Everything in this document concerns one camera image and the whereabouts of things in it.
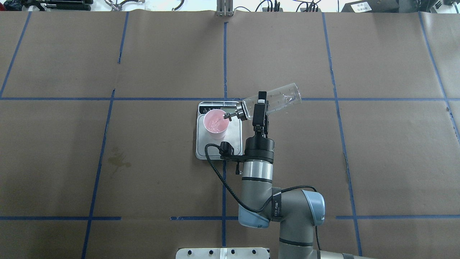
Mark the glass sauce bottle steel spout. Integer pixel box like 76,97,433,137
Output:
223,83,302,121

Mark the silver digital kitchen scale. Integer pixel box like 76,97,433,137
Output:
195,101,243,160

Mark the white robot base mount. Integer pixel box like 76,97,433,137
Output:
175,247,271,259

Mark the pink paper cup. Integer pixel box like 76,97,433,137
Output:
203,109,230,140

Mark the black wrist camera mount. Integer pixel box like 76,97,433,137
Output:
218,141,248,175

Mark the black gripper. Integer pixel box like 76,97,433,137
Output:
244,91,275,162

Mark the aluminium frame post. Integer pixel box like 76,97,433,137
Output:
216,0,234,17

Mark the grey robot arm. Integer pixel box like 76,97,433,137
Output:
237,91,356,259

